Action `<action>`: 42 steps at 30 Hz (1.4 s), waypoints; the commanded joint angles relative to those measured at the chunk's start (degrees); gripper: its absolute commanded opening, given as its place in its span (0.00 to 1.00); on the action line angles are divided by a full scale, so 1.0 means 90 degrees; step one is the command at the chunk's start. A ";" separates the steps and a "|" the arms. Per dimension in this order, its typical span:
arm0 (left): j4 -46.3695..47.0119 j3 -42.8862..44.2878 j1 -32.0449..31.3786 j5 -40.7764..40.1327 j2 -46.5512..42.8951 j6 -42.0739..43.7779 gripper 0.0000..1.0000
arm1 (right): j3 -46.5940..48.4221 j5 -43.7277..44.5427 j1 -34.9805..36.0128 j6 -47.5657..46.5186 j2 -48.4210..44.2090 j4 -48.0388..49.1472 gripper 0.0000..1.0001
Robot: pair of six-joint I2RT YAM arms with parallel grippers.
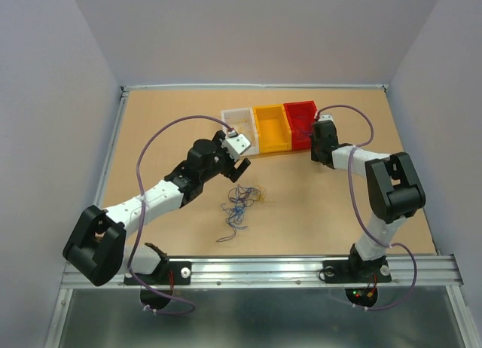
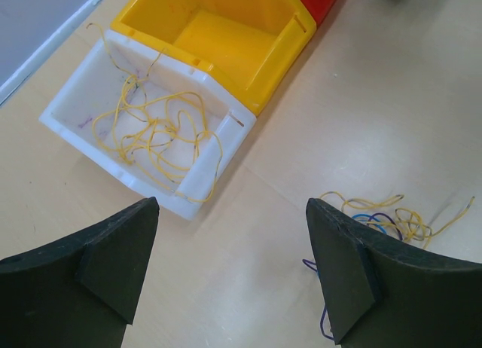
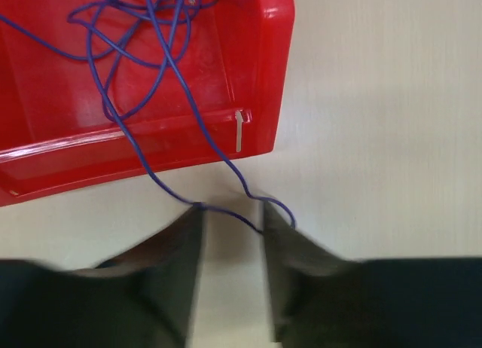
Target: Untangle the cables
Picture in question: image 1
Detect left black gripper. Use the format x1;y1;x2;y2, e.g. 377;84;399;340
200;130;249;183

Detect aluminium front rail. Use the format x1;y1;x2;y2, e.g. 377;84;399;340
59;254;465;289

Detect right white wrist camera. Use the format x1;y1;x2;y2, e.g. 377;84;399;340
316;114;334;122

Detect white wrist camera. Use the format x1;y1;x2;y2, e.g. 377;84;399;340
316;114;334;122
221;132;252;161

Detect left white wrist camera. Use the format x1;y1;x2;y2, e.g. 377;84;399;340
221;132;252;161

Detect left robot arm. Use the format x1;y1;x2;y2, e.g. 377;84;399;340
63;130;251;286

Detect metal front plate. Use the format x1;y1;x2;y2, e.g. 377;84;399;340
47;286;470;347

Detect blue wire bundle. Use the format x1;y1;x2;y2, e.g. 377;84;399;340
215;182;264;243

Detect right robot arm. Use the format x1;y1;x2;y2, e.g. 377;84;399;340
310;116;426;283

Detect yellow wire bundle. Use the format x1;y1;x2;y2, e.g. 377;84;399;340
227;112;259;148

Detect red plastic bin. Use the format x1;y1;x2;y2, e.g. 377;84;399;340
283;100;317;151

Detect aluminium left rail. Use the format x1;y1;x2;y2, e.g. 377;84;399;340
77;85;129;219

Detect small yellow wire piece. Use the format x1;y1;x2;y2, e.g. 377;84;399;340
252;184;276;206

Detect yellow plastic bin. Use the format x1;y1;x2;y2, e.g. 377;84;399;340
253;105;291;154

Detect white plastic bin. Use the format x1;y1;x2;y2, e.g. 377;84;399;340
221;108;259;156

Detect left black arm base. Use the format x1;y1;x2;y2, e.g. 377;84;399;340
136;258;192;286

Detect aluminium back rail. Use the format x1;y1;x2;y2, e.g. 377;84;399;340
121;83;389;92

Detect purple wires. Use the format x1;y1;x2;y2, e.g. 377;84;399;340
293;114;316;142

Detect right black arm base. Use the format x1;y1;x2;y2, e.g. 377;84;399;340
319;258;392;285

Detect aluminium rail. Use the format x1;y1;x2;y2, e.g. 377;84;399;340
121;83;389;92
59;254;465;289
77;85;129;219

